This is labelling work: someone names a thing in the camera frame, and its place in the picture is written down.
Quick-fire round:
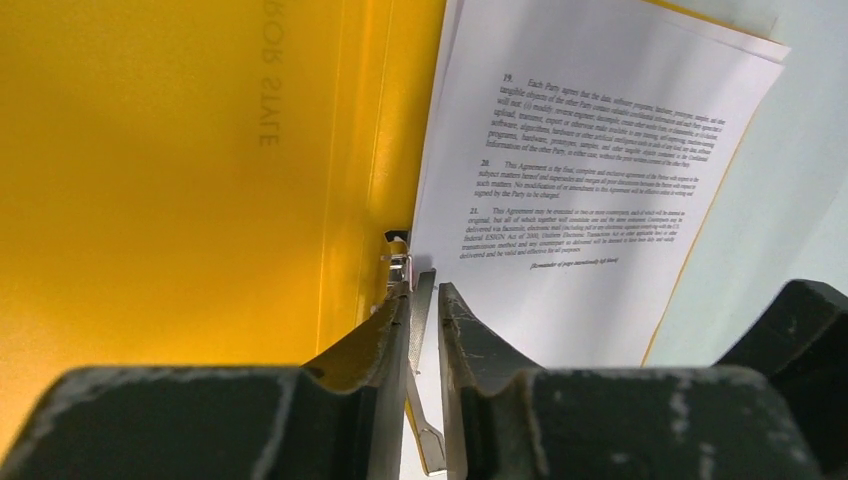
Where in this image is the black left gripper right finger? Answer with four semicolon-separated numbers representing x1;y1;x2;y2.
438;283;821;479

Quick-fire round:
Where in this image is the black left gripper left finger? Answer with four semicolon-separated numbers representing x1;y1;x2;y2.
1;283;411;479

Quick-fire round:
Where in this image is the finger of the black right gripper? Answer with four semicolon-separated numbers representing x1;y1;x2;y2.
716;279;847;474

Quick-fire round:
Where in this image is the metal folder clip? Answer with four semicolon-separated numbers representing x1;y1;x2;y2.
381;230;447;476

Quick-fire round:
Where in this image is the white text paper sheet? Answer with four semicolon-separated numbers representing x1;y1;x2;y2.
411;1;790;368

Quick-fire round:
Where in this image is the yellow plastic folder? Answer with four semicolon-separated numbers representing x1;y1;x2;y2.
1;1;450;465

